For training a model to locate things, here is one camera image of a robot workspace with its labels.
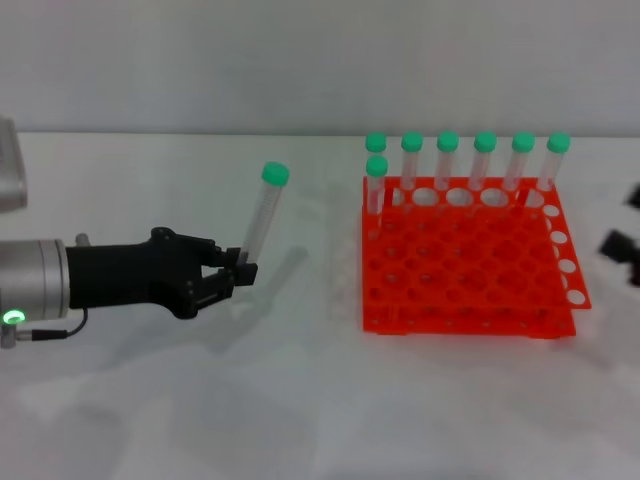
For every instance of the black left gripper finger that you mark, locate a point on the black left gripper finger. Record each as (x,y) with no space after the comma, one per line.
(245,275)
(230,256)

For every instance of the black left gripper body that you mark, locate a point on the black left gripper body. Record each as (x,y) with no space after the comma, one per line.
(130,275)

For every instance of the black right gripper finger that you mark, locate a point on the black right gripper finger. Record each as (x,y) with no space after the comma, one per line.
(622,250)
(634,195)

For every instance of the green-capped clear test tube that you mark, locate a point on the green-capped clear test tube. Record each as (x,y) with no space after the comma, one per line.
(447,141)
(376,142)
(485,141)
(377,166)
(523,141)
(275,173)
(412,141)
(558,142)

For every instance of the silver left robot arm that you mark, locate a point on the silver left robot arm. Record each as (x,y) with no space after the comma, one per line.
(30,280)

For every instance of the orange plastic test tube rack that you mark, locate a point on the orange plastic test tube rack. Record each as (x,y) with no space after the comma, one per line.
(450,260)

